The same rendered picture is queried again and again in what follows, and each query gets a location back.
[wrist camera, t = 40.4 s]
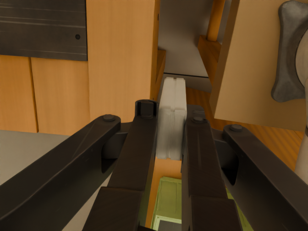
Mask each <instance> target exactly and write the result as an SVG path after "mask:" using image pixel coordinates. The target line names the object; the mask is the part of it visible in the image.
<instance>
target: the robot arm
mask: <svg viewBox="0 0 308 231"><path fill-rule="evenodd" d="M278 14H279V19H280V40H279V50H278V60H277V70H276V79H275V83H274V85H273V88H272V90H271V97H272V98H273V99H274V100H275V101H277V102H280V103H282V102H286V101H289V100H293V99H306V115H307V124H306V128H305V132H304V136H303V139H302V142H301V145H300V149H299V152H298V156H297V161H296V166H295V171H294V172H293V171H292V170H291V169H290V168H289V167H288V166H287V165H286V164H285V163H284V162H283V161H282V160H280V159H279V158H278V157H277V156H276V155H275V154H274V153H273V152H272V151H271V150H270V149H269V148H268V147H266V146H265V145H264V144H263V143H262V142H261V141H260V140H259V139H258V138H257V137H256V136H255V135H254V134H253V133H251V132H250V131H249V130H248V129H247V128H246V127H243V126H241V125H238V124H229V125H225V126H224V128H223V131H221V130H217V129H214V128H212V127H211V125H210V122H209V120H207V119H206V117H205V112H204V108H203V107H202V106H200V105H193V104H187V103H186V86H185V80H184V79H183V78H176V79H174V78H173V77H166V78H165V81H164V85H163V90H162V95H161V99H160V103H158V102H157V101H155V100H151V99H140V100H137V101H136V102H135V116H134V119H133V121H131V122H125V123H121V118H120V117H118V116H116V115H111V114H105V115H101V116H99V117H97V118H96V119H94V120H93V121H92V122H90V123H89V124H87V125H86V126H85V127H83V128H82V129H80V130H79V131H77V132H76V133H74V134H73V135H71V136H70V137H69V138H67V139H66V140H65V141H63V142H62V143H60V144H59V145H57V146H56V147H54V148H53V149H52V150H50V151H49V152H47V153H46V154H44V155H43V156H42V157H40V158H39V159H37V160H36V161H34V162H33V163H32V164H30V165H29V166H27V167H26V168H25V169H23V170H22V171H20V172H19V173H17V174H16V175H14V176H13V177H12V178H10V179H9V180H7V181H6V182H4V183H3V184H2V185H0V231H62V230H63V229H64V228H65V226H66V225H67V224H68V223H69V222H70V220H71V219H72V218H73V217H74V216H75V215H76V213H77V212H78V211H79V210H80V209H81V208H82V206H83V205H84V204H85V203H86V202H87V201H88V200H89V199H90V197H91V196H92V195H93V194H94V193H95V192H96V190H97V189H98V188H99V187H100V186H101V185H102V183H103V182H104V181H105V180H106V179H107V178H108V176H109V175H110V174H111V173H112V174H111V177H110V180H109V182H108V185H107V187H101V188H100V190H99V192H98V194H97V197H96V199H95V201H94V203H93V206H92V208H91V210H90V213H89V215H88V218H87V220H86V222H85V225H84V227H83V229H82V231H156V230H153V229H149V228H147V227H145V223H146V217H147V211H148V205H149V196H150V190H151V184H152V178H153V172H154V164H155V157H157V158H158V159H165V160H166V158H170V159H171V160H180V159H182V160H181V172H180V173H181V231H243V228H242V224H241V221H240V217H239V213H238V210H237V206H236V203H237V205H238V206H239V208H240V210H241V211H242V213H243V214H244V216H245V217H246V219H247V221H248V222H249V224H250V226H251V227H252V229H253V230H254V231H308V4H307V3H302V2H298V1H295V0H289V1H286V2H284V3H282V4H281V5H280V7H279V10H278ZM225 186H226V187H227V189H228V190H229V192H230V194H231V195H232V197H233V198H234V199H228V196H227V192H226V187H225ZM235 202H236V203H235Z"/></svg>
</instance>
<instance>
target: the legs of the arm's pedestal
mask: <svg viewBox="0 0 308 231"><path fill-rule="evenodd" d="M224 4H225V0H213V5H212V10H211V14H210V19H209V25H208V30H207V35H200V37H199V42H198V51H199V53H200V56H201V58H202V61H203V64H204V67H205V69H206V72H207V74H208V77H209V80H210V82H211V85H212V86H213V82H214V77H215V72H216V68H217V64H218V59H219V55H220V50H221V46H222V45H221V44H220V43H219V42H218V41H217V36H218V31H219V27H220V21H221V17H222V12H223V8H224Z"/></svg>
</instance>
